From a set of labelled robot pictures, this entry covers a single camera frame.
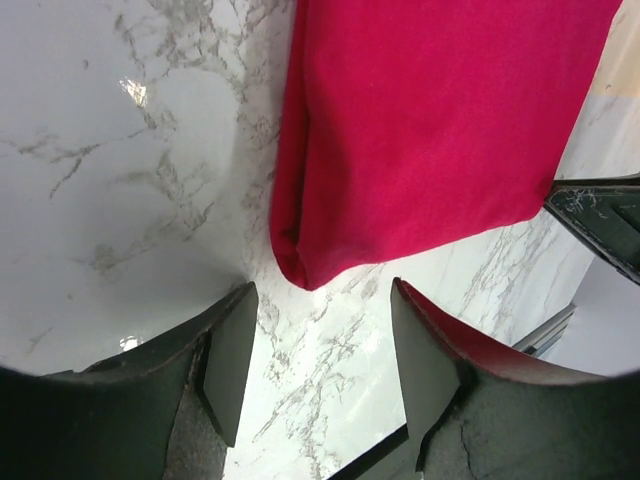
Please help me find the red t-shirt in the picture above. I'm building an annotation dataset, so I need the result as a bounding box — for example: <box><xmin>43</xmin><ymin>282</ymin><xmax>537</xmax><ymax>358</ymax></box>
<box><xmin>269</xmin><ymin>0</ymin><xmax>620</xmax><ymax>290</ymax></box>

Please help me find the right aluminium frame post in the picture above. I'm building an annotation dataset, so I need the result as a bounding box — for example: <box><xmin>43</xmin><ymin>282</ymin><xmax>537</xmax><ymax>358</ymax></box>
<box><xmin>513</xmin><ymin>303</ymin><xmax>576</xmax><ymax>358</ymax></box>

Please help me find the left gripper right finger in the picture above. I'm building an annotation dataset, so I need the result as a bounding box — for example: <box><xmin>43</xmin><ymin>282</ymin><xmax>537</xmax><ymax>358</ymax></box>
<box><xmin>390</xmin><ymin>279</ymin><xmax>639</xmax><ymax>479</ymax></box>

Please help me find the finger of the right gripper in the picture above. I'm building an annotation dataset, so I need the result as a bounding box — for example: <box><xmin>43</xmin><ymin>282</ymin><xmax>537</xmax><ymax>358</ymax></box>
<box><xmin>544</xmin><ymin>174</ymin><xmax>639</xmax><ymax>284</ymax></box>

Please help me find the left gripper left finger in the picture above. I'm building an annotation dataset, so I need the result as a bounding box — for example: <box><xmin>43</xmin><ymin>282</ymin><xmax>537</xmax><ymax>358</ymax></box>
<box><xmin>1</xmin><ymin>283</ymin><xmax>257</xmax><ymax>479</ymax></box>

